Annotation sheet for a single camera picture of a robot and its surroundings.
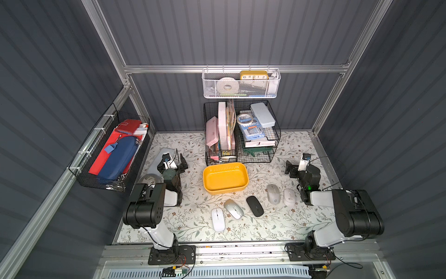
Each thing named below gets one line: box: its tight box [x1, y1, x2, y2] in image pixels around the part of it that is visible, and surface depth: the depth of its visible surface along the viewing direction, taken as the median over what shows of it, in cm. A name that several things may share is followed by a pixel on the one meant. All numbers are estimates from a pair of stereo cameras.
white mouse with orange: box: [211, 207, 226, 233], surface depth 83 cm
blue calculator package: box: [237, 116, 265, 141], surface depth 93 cm
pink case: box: [205, 116, 219, 148], surface depth 104 cm
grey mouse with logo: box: [267, 183, 281, 206], surface depth 91 cm
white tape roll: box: [216, 76, 240, 95], surface depth 88 cm
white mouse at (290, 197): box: [283, 188, 297, 207], surface depth 89 cm
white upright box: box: [217, 101, 228, 151], surface depth 95 cm
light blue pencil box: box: [250, 102, 276, 128], surface depth 100 cm
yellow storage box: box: [202, 162, 250, 195], surface depth 101 cm
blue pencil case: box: [97, 136, 138, 181], surface depth 70 cm
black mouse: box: [246, 195, 265, 218], surface depth 88 cm
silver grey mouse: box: [223, 198, 244, 220], surface depth 88 cm
